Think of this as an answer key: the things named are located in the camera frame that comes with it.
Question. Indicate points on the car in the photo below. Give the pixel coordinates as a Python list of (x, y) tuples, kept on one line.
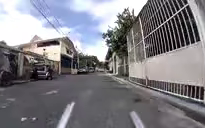
[(91, 69), (82, 70)]

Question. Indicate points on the group of trees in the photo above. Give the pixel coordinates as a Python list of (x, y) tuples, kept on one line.
[(88, 60)]

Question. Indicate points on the green tree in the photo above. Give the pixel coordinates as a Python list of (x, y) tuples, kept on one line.
[(118, 33)]

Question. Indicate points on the grey asphalt road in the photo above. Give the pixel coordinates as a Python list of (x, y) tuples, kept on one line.
[(96, 100)]

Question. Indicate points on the cream two-storey building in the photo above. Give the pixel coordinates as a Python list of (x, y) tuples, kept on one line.
[(51, 50)]

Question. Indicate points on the robot's own part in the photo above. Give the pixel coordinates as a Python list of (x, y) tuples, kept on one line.
[(136, 120), (66, 115)]

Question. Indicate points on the white metal gate with grille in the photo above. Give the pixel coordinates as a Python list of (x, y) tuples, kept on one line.
[(170, 63)]

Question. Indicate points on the low building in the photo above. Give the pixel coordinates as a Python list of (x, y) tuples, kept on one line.
[(23, 63)]

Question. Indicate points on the concrete pavement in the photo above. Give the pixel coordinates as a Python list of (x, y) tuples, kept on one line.
[(190, 105)]

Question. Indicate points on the wall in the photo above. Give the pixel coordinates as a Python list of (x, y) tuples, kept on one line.
[(118, 65)]

